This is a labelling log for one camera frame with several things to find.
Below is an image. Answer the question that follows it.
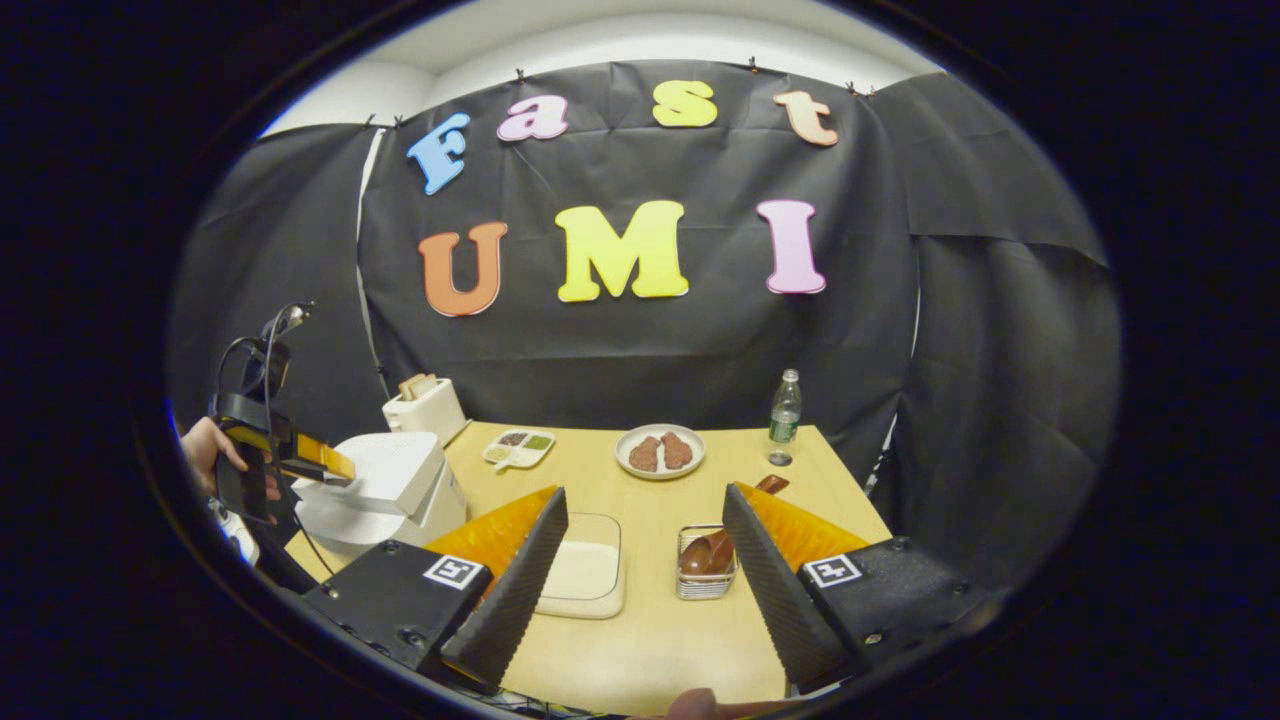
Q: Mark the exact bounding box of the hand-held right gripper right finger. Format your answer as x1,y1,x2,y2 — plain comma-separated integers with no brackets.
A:
722,482,1001,694

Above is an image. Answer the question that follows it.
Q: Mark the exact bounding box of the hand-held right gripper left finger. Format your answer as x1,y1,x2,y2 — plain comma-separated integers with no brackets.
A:
300,487,571,694

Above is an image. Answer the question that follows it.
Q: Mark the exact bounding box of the wire metal chopstick holder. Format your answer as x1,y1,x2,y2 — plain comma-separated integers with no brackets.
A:
676,524,739,601

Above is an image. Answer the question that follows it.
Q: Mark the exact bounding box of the clear container of rice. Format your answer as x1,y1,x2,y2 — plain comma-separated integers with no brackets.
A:
535,512,627,620

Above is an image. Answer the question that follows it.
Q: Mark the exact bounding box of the white rice cooker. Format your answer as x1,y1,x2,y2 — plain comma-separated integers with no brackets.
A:
292,432,468,558

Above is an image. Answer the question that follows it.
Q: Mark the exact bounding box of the brown wooden spoon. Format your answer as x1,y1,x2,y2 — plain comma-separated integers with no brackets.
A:
680,475,791,577

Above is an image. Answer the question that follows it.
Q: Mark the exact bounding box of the white toaster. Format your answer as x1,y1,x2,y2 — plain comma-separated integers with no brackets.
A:
382,378,468,448

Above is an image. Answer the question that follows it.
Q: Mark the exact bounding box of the divided white sauce dish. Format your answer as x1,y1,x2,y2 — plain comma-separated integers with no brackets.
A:
482,429,557,472

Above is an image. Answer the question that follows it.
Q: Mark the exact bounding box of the round white plate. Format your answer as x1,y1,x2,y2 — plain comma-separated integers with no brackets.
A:
614,424,707,481

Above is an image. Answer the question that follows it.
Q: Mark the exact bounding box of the clear green label water bottle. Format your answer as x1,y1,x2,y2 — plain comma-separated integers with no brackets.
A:
767,369,804,468

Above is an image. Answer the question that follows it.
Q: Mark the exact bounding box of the black backdrop cloth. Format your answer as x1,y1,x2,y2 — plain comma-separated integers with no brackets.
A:
168,60,1123,591

